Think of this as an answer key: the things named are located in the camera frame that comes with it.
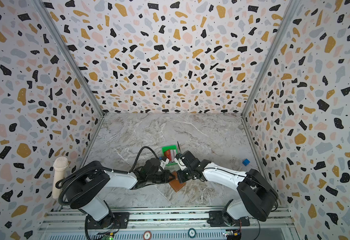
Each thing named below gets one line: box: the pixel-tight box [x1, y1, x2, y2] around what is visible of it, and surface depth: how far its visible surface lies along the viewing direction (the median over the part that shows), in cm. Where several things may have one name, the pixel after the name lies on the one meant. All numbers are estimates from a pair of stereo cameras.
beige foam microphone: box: [52, 156, 69, 199], surface depth 63 cm
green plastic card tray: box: [162, 144, 179, 166], surface depth 98 cm
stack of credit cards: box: [164, 149, 177, 163], surface depth 97 cm
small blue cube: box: [242, 158, 251, 167], surface depth 96 cm
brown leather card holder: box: [169, 170, 186, 193], surface depth 87 cm
